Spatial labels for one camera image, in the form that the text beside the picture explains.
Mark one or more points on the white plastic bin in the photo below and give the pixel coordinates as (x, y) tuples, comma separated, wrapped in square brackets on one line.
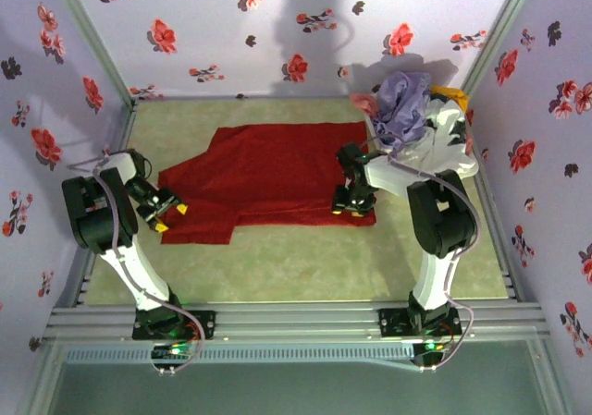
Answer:
[(375, 130)]

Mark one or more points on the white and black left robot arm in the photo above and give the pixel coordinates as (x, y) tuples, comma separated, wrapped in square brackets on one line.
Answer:
[(134, 267)]

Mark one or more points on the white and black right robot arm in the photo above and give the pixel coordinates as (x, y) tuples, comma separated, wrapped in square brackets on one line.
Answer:
[(439, 211)]

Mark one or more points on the aluminium table side rail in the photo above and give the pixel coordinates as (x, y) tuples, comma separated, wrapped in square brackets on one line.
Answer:
[(497, 244)]

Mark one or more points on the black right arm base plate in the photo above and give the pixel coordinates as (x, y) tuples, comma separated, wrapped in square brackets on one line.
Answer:
[(390, 322)]

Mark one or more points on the yellow t-shirt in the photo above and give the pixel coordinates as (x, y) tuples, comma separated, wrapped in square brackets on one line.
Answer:
[(455, 95)]

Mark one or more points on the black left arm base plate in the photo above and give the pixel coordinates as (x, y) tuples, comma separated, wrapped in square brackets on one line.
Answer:
[(205, 325)]

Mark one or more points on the pink t-shirt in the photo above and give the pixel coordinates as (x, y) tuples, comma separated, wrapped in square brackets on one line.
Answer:
[(365, 103)]

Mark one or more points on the aluminium mounting rail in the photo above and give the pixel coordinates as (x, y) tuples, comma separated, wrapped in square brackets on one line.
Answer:
[(300, 320)]

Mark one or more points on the aluminium lower frame bar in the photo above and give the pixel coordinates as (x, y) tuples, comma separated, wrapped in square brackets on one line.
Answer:
[(39, 378), (550, 378)]

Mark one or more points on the aluminium corner post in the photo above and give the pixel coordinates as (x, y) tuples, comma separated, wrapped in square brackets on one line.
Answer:
[(500, 31), (94, 40)]

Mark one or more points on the red t-shirt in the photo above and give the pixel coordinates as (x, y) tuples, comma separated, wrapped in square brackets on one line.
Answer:
[(277, 170)]

